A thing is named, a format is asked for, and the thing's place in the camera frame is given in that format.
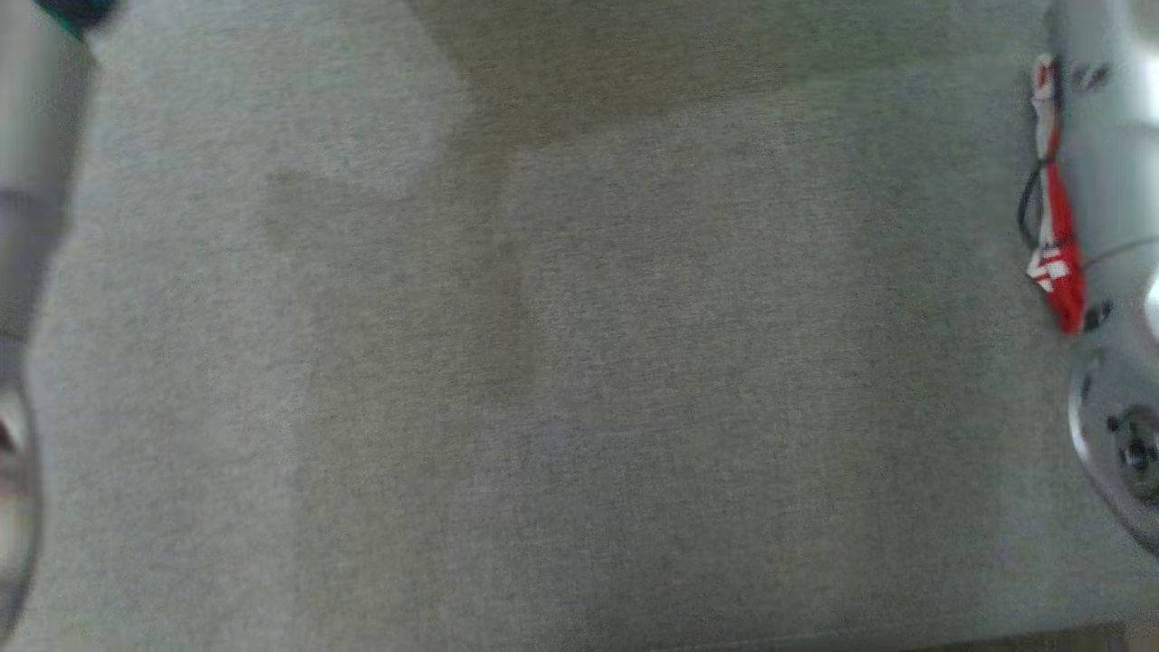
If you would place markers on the red and white basketball jersey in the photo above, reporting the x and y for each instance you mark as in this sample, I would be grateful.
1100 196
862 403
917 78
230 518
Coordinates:
1061 263

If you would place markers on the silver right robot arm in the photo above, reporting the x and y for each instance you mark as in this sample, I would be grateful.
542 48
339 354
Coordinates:
1118 136

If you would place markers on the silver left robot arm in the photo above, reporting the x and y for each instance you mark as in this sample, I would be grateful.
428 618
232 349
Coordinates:
36 136

